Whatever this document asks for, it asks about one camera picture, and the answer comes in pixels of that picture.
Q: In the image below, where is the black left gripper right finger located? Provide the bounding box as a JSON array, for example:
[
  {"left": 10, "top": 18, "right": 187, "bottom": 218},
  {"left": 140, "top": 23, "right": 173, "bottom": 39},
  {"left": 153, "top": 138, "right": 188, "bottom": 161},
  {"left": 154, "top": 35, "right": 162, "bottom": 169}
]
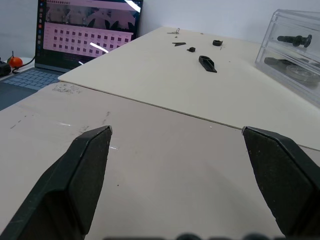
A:
[{"left": 241, "top": 125, "right": 320, "bottom": 237}]

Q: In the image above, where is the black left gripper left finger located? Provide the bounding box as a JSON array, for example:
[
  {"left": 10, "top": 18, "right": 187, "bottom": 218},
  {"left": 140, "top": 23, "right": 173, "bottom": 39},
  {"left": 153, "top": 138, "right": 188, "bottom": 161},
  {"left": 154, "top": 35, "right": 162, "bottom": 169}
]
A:
[{"left": 0, "top": 125, "right": 113, "bottom": 240}]

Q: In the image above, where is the clear round tape roll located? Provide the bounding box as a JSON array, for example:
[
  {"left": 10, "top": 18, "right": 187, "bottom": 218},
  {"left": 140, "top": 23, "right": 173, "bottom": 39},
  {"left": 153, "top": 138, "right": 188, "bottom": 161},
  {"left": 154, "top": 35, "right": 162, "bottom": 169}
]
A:
[{"left": 286, "top": 65, "right": 320, "bottom": 83}]

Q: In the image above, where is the flat black part in drawer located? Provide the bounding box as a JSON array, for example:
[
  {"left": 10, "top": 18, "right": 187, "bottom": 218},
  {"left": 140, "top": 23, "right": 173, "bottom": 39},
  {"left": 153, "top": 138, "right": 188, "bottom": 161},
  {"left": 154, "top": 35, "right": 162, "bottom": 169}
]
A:
[{"left": 263, "top": 57, "right": 291, "bottom": 68}]

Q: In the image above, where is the clear acrylic drawer box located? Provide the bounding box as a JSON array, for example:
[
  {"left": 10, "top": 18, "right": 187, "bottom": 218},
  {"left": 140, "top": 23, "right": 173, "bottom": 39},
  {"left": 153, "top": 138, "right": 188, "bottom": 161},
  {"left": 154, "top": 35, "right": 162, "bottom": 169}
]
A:
[{"left": 254, "top": 8, "right": 320, "bottom": 106}]

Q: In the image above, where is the black power adapter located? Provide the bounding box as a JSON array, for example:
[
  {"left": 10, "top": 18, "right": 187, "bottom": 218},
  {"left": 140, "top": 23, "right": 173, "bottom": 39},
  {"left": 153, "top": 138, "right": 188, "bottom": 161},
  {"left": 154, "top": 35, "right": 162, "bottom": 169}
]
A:
[{"left": 0, "top": 57, "right": 12, "bottom": 77}]

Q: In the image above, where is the orange tangerine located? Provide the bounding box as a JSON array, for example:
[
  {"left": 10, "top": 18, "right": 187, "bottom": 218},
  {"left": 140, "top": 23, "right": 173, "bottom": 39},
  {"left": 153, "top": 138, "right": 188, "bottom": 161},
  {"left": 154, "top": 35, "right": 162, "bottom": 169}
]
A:
[{"left": 6, "top": 51, "right": 24, "bottom": 68}]

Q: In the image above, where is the light wooden board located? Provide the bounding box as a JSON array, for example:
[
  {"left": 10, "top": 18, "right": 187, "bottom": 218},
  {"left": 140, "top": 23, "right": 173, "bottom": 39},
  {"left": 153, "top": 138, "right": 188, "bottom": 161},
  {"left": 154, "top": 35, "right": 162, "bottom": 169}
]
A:
[{"left": 57, "top": 25, "right": 320, "bottom": 152}]

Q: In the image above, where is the long black plastic wedge part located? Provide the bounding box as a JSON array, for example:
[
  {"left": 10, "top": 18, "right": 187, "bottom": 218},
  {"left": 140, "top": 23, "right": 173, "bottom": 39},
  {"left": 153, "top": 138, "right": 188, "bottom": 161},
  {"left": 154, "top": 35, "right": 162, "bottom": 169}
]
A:
[{"left": 198, "top": 55, "right": 218, "bottom": 74}]

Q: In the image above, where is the dark green screw-shaped part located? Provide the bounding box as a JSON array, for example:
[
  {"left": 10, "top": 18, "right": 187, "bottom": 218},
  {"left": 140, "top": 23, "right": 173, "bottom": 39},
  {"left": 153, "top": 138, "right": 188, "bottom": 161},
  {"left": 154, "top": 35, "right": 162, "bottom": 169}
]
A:
[{"left": 277, "top": 34, "right": 313, "bottom": 48}]

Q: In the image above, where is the open grey laptop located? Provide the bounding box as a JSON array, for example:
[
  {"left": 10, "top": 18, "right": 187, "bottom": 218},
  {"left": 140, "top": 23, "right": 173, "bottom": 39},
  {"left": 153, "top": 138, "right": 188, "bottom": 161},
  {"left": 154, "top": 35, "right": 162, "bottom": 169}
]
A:
[{"left": 0, "top": 0, "right": 145, "bottom": 112}]

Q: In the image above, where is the black laptop cable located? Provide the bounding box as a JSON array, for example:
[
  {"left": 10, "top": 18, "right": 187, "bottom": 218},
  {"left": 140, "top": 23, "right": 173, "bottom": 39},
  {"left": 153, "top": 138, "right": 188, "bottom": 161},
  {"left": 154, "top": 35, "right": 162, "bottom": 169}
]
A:
[{"left": 11, "top": 55, "right": 36, "bottom": 75}]

